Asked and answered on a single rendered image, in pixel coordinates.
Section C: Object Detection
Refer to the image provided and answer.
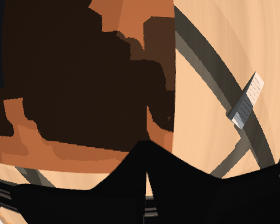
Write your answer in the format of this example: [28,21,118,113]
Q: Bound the brown flat rectangular board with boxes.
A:
[0,0,176,174]

